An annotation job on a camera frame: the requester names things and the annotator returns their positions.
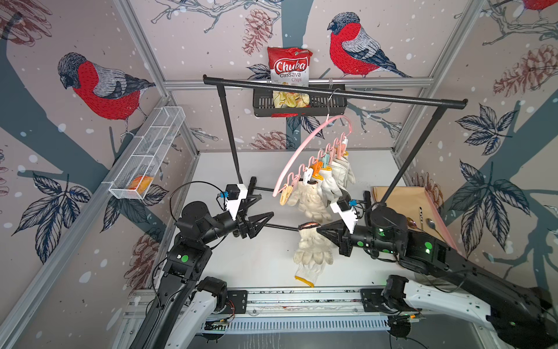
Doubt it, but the pink clip hanger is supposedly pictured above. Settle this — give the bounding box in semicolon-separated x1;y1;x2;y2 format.
272;89;354;206

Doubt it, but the silver spoon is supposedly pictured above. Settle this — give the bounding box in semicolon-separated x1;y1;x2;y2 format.
427;218;437;231

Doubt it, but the red cassava chips bag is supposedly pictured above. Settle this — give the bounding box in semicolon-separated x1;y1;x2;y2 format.
267;47;312;108

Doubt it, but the black clothes rack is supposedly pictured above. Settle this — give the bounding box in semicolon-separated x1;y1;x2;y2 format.
203;75;468;204

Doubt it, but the orange snack packet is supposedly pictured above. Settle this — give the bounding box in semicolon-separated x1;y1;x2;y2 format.
126;175;153;194

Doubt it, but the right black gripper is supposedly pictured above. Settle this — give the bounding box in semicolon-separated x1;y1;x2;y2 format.
316;220;398;260

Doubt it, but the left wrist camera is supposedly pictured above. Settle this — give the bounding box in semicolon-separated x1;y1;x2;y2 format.
219;184;248;220

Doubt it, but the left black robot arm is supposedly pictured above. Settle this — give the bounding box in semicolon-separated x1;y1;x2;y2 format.
131;196;274;348

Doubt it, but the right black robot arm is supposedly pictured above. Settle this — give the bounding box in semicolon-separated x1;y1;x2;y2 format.
317;206;557;348

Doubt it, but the tan pink-edged placemat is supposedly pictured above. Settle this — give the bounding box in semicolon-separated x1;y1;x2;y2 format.
367;186;458;250

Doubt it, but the white yellow-trim work glove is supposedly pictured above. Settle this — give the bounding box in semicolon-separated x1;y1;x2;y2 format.
320;167;346;204

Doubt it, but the mint green clothespin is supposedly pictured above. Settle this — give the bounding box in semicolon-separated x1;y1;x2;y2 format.
321;153;331;170

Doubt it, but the dark wall basket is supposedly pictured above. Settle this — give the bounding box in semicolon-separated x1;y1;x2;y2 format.
252;84;347;118

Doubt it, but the green-striped leather glove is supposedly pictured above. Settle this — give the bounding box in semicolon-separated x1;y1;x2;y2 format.
335;156;356;188

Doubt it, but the orange clothespin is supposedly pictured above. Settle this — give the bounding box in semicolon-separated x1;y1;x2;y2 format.
310;161;323;180

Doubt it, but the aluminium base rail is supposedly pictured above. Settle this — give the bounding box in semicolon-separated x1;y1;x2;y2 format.
124;286;485;336

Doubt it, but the white clothespin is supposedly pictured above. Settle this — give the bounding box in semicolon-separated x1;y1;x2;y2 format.
302;167;314;185

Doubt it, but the iridescent spoon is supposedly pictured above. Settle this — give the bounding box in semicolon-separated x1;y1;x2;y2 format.
407;218;419;230

